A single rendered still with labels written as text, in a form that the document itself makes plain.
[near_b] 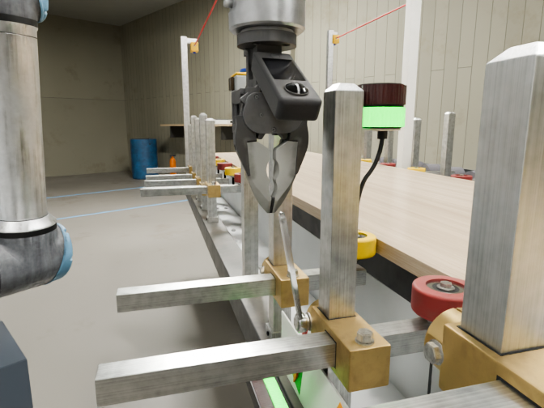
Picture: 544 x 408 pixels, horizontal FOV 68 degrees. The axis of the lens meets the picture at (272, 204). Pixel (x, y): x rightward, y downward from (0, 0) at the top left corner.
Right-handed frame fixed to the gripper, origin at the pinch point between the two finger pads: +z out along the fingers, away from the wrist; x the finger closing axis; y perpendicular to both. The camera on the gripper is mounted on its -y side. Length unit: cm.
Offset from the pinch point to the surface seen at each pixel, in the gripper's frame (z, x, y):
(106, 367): 14.9, 19.5, -6.4
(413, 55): -42, -105, 127
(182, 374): 15.8, 12.0, -8.4
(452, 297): 10.4, -19.1, -10.1
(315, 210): 12, -25, 47
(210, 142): -3, -7, 120
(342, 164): -5.1, -7.2, -4.7
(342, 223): 1.9, -7.3, -4.7
